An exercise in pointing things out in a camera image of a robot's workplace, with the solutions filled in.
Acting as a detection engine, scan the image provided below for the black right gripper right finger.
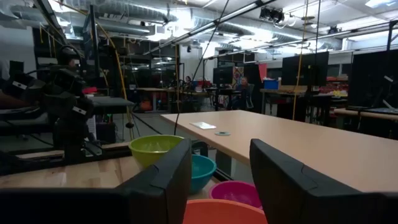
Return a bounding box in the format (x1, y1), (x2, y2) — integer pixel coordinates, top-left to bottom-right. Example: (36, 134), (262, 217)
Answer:
(249, 138), (368, 224)

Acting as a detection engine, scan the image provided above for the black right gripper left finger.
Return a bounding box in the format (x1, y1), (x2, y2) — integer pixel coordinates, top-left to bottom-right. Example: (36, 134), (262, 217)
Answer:
(116, 138), (193, 224)

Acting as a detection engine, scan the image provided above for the large red plastic bowl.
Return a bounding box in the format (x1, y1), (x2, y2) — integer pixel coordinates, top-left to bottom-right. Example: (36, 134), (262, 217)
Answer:
(182, 198), (269, 224)

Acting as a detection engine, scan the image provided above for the teal plastic bowl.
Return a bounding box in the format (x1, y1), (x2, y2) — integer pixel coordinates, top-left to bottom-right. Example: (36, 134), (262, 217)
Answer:
(189, 154), (217, 195)

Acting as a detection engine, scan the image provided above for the green plastic bowl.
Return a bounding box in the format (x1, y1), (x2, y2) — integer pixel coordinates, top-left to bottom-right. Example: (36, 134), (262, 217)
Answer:
(128, 134), (185, 170)

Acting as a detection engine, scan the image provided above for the light wooden neighbouring table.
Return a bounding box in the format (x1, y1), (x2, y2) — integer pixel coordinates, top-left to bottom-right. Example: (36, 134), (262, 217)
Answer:
(160, 110), (398, 194)

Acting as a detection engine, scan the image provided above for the magenta plastic bowl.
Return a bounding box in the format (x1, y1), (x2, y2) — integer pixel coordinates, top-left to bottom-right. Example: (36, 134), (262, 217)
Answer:
(208, 180), (263, 209)

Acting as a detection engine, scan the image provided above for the white paper sheet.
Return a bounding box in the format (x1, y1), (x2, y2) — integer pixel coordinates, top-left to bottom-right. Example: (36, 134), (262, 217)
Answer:
(189, 121), (217, 130)

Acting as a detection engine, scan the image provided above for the dark grey side table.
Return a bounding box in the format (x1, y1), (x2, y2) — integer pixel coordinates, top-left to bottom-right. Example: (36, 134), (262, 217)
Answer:
(89, 96), (135, 114)

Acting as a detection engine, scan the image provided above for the large black monitor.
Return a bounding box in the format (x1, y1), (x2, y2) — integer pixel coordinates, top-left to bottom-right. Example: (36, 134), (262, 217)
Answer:
(282, 51), (330, 87)

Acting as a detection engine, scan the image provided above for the colourful patterned cloth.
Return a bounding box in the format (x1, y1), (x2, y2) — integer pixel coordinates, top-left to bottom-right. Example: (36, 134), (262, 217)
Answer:
(233, 66), (245, 88)

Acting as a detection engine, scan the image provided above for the small black monitor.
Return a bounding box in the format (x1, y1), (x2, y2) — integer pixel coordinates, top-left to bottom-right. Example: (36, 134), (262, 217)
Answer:
(213, 65), (234, 85)

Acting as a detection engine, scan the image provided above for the black partition panel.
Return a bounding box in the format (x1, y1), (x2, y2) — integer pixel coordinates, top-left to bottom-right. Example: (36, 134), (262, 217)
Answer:
(347, 49), (398, 108)

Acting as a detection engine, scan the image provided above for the hanging yellow cable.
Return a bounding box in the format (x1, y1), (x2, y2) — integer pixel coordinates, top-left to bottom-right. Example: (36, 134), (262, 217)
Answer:
(292, 0), (309, 121)
(62, 0), (135, 141)

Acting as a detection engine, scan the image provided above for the diagonal black cable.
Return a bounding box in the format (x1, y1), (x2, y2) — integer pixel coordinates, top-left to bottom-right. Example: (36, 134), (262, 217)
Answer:
(173, 0), (230, 136)

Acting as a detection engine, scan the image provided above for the aluminium frame bar with light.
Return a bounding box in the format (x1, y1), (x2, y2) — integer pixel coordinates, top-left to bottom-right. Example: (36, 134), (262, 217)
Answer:
(143, 0), (276, 56)

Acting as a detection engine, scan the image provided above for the black overhead camera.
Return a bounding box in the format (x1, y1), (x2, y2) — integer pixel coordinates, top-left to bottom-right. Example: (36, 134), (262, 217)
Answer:
(259, 6), (285, 24)

